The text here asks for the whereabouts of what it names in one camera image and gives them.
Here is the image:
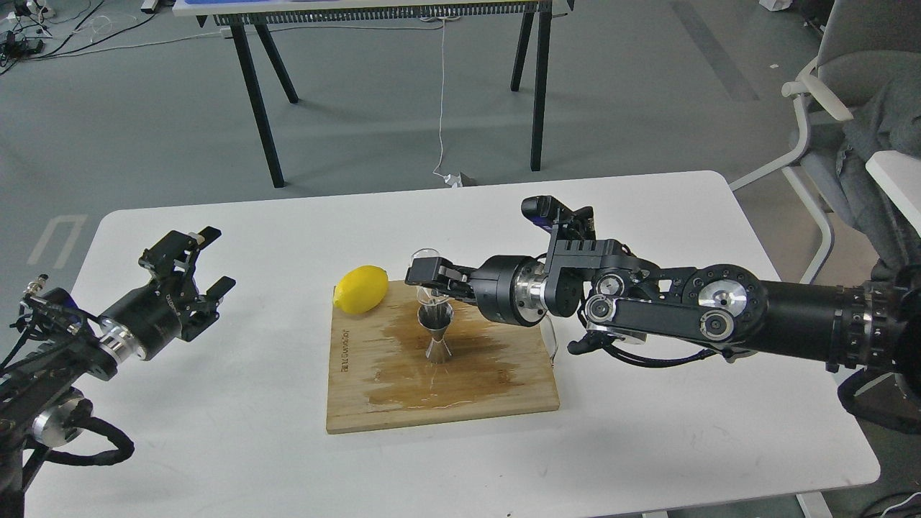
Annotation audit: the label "white hanging cable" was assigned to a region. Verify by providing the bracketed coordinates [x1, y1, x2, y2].
[430, 17, 477, 189]

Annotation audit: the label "steel double jigger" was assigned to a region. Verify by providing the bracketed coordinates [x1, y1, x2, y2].
[417, 301, 454, 364]

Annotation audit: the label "yellow lemon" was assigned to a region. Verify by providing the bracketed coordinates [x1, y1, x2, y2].
[332, 265, 389, 314]

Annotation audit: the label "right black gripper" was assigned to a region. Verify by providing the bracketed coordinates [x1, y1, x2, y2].
[430, 255, 546, 327]

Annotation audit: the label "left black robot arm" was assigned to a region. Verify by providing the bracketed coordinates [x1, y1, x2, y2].
[1, 227, 235, 517]

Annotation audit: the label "wooden cutting board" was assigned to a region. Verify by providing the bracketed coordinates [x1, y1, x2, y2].
[326, 280, 560, 434]

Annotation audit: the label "black-legged background table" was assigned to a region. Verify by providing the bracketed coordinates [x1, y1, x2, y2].
[171, 1, 575, 189]

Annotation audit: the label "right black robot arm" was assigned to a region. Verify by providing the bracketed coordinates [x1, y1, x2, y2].
[405, 196, 919, 434]

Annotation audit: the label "person in grey jacket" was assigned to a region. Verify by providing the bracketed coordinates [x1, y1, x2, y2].
[838, 66, 920, 280]

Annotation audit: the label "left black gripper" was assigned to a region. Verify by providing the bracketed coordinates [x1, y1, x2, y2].
[99, 226, 236, 362]

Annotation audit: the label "floor cables and power strips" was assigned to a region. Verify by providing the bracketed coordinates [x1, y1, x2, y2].
[0, 0, 173, 73]

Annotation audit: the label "small clear glass cup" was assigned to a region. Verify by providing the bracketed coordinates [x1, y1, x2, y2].
[405, 248, 450, 309]

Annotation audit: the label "white office chair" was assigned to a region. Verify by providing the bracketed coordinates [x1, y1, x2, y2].
[731, 1, 920, 283]

